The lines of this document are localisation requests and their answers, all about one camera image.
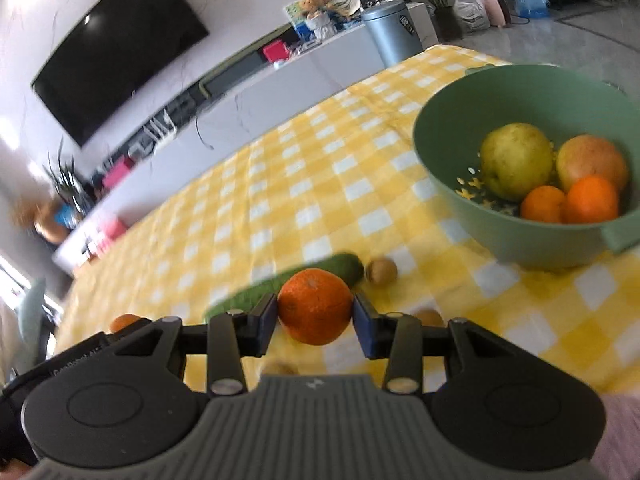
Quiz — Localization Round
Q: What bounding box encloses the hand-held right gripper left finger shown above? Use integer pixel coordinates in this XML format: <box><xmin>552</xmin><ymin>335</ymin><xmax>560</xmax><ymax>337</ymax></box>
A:
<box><xmin>112</xmin><ymin>294</ymin><xmax>279</xmax><ymax>395</ymax></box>

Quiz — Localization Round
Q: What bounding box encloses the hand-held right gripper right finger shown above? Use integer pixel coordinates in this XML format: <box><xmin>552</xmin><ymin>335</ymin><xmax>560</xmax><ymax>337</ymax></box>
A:
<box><xmin>352</xmin><ymin>294</ymin><xmax>508</xmax><ymax>394</ymax></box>

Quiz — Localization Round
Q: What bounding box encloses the orange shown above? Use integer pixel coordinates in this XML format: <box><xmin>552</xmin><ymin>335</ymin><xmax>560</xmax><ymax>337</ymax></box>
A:
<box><xmin>277</xmin><ymin>268</ymin><xmax>354</xmax><ymax>346</ymax></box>
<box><xmin>520</xmin><ymin>185</ymin><xmax>568</xmax><ymax>224</ymax></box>
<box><xmin>109</xmin><ymin>313</ymin><xmax>143</xmax><ymax>333</ymax></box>
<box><xmin>564</xmin><ymin>175</ymin><xmax>620</xmax><ymax>224</ymax></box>

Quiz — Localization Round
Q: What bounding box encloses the green cucumber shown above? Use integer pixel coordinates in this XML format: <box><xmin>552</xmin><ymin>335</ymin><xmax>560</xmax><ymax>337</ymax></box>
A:
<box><xmin>204</xmin><ymin>253</ymin><xmax>363</xmax><ymax>323</ymax></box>

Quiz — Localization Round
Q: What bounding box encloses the green colander bowl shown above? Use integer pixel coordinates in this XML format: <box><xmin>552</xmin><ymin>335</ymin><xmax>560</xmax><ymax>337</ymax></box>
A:
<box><xmin>412</xmin><ymin>63</ymin><xmax>640</xmax><ymax>270</ymax></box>

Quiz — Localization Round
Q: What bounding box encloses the green pear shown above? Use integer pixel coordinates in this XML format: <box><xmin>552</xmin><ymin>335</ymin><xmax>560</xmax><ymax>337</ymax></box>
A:
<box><xmin>480</xmin><ymin>123</ymin><xmax>555</xmax><ymax>202</ymax></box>

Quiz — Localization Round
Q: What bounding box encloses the reddish yellow apple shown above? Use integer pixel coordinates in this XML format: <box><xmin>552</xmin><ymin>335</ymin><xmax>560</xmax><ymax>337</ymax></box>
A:
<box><xmin>556</xmin><ymin>134</ymin><xmax>629</xmax><ymax>193</ymax></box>

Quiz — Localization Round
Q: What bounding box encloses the teal chair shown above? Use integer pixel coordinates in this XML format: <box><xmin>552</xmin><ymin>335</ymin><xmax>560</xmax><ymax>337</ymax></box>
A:
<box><xmin>15</xmin><ymin>280</ymin><xmax>51</xmax><ymax>361</ymax></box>

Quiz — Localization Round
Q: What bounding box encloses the yellow checked tablecloth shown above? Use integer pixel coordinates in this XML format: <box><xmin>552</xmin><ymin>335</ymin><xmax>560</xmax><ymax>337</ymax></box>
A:
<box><xmin>52</xmin><ymin>45</ymin><xmax>640</xmax><ymax>396</ymax></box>

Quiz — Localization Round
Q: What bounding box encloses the pink plastic container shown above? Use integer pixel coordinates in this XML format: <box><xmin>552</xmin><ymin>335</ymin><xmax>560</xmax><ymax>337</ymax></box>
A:
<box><xmin>95</xmin><ymin>217</ymin><xmax>128</xmax><ymax>256</ymax></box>

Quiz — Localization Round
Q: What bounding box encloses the green grass-leaf plant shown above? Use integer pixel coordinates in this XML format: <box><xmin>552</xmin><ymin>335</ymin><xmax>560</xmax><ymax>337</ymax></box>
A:
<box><xmin>45</xmin><ymin>142</ymin><xmax>96</xmax><ymax>211</ymax></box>

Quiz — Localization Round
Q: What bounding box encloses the pink box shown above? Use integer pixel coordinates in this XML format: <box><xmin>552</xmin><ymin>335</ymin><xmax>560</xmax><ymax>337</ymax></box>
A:
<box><xmin>102</xmin><ymin>156</ymin><xmax>136</xmax><ymax>190</ymax></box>

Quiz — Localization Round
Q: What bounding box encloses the white router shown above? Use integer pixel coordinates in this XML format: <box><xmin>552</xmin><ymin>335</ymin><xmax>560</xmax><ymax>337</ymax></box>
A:
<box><xmin>145</xmin><ymin>110</ymin><xmax>178</xmax><ymax>143</ymax></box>

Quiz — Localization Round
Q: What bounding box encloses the white marble television console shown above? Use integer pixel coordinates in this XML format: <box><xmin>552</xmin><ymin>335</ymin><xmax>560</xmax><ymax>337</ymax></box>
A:
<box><xmin>52</xmin><ymin>25</ymin><xmax>441</xmax><ymax>276</ymax></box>

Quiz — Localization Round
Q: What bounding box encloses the green-framed black soundbar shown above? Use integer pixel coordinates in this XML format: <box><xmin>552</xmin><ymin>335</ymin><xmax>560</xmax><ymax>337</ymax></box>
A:
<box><xmin>199</xmin><ymin>52</ymin><xmax>273</xmax><ymax>98</ymax></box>

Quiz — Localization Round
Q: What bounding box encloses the red box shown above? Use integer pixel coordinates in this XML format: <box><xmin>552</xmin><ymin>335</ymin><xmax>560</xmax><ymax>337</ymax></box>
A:
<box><xmin>262</xmin><ymin>40</ymin><xmax>291</xmax><ymax>63</ymax></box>

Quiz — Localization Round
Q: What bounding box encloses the pink fluffy clothing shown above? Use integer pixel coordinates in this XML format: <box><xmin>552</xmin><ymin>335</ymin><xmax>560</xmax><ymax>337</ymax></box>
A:
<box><xmin>592</xmin><ymin>395</ymin><xmax>640</xmax><ymax>480</ymax></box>

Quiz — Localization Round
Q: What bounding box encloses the blue-grey trash can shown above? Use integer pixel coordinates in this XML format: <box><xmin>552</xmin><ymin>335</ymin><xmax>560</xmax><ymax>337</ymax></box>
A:
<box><xmin>361</xmin><ymin>0</ymin><xmax>425</xmax><ymax>67</ymax></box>

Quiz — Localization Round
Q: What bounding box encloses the white bouquet wrap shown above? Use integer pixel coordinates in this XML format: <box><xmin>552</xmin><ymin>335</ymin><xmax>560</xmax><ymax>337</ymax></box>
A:
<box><xmin>306</xmin><ymin>12</ymin><xmax>336</xmax><ymax>41</ymax></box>

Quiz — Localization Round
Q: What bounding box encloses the painted canvas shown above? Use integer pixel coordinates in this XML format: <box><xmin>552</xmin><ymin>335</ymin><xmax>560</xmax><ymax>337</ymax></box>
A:
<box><xmin>284</xmin><ymin>0</ymin><xmax>316</xmax><ymax>41</ymax></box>

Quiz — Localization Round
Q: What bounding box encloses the potted long-leaf plant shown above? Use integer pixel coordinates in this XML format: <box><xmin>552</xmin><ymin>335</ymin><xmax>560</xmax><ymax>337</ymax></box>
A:
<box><xmin>372</xmin><ymin>0</ymin><xmax>463</xmax><ymax>41</ymax></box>

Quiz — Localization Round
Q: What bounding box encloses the printed hat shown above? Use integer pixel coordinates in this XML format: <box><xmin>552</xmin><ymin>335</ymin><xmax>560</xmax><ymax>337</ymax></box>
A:
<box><xmin>325</xmin><ymin>0</ymin><xmax>361</xmax><ymax>18</ymax></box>

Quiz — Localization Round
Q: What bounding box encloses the white plastic bag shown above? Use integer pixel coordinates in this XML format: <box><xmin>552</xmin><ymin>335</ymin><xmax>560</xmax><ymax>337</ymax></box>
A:
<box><xmin>452</xmin><ymin>0</ymin><xmax>491</xmax><ymax>35</ymax></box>

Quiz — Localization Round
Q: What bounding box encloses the small pink heater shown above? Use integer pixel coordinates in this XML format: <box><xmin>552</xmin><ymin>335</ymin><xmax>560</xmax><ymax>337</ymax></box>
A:
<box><xmin>481</xmin><ymin>0</ymin><xmax>511</xmax><ymax>27</ymax></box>

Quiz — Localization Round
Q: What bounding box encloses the black wall television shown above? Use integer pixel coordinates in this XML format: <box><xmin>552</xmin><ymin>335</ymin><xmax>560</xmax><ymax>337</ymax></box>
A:
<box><xmin>31</xmin><ymin>0</ymin><xmax>210</xmax><ymax>147</ymax></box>

